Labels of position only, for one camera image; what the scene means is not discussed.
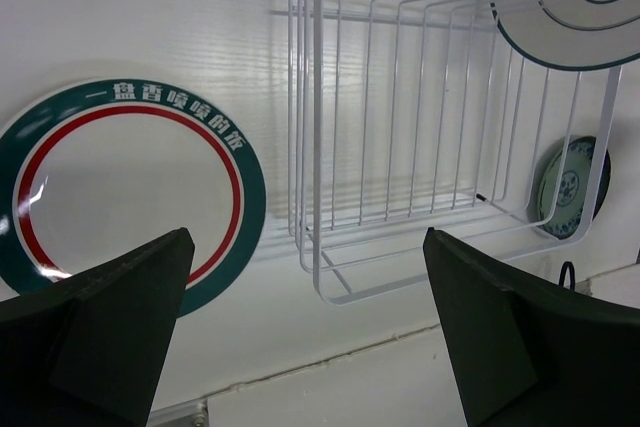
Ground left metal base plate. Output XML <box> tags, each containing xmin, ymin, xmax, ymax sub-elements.
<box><xmin>147</xmin><ymin>397</ymin><xmax>210</xmax><ymax>427</ymax></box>

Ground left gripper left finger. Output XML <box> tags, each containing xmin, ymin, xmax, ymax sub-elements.
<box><xmin>1</xmin><ymin>228</ymin><xmax>195</xmax><ymax>426</ymax></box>

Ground near green red rimmed plate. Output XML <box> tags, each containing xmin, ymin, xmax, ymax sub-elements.
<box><xmin>1</xmin><ymin>76</ymin><xmax>267</xmax><ymax>314</ymax></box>

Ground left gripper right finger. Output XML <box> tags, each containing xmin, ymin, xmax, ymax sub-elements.
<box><xmin>423</xmin><ymin>228</ymin><xmax>639</xmax><ymax>426</ymax></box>

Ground white plate with characters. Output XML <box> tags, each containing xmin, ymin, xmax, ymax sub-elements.
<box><xmin>489</xmin><ymin>0</ymin><xmax>639</xmax><ymax>71</ymax></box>

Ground green blue patterned plate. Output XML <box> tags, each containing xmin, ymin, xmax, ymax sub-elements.
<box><xmin>534</xmin><ymin>136</ymin><xmax>596</xmax><ymax>240</ymax></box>

